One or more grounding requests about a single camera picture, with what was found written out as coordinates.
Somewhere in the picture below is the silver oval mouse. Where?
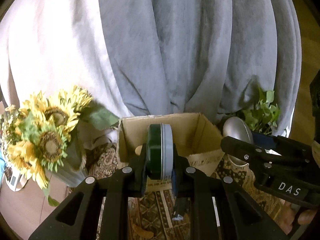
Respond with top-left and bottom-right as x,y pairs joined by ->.
222,116 -> 254,167

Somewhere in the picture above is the round dark green tin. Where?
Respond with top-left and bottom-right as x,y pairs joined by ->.
146,123 -> 174,180

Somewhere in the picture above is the jar with yellow lid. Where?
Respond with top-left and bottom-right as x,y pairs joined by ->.
135,145 -> 143,155

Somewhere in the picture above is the brown wooden curved piece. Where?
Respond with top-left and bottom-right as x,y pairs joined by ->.
132,224 -> 154,239

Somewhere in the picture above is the person's hand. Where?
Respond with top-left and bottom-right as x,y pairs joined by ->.
281,199 -> 318,234

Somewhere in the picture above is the green potted plant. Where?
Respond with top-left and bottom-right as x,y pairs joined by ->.
240,87 -> 280,135

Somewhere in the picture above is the patterned paisley table rug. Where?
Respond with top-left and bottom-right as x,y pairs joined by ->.
85,139 -> 286,240

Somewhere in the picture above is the green ribbed vase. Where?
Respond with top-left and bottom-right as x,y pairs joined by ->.
52,130 -> 88,188

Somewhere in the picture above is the brown cardboard box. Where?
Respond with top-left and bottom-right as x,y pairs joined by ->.
117,113 -> 224,176

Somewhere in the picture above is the sunflower bouquet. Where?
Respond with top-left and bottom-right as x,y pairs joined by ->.
1,86 -> 119,206

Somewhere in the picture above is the white wooden desk lamp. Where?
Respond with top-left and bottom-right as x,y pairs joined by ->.
4,166 -> 28,192

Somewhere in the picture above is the blue cloth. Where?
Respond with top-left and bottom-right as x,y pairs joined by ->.
0,151 -> 6,176

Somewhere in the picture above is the beige curtain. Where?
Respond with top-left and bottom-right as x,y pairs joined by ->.
1,0 -> 131,118

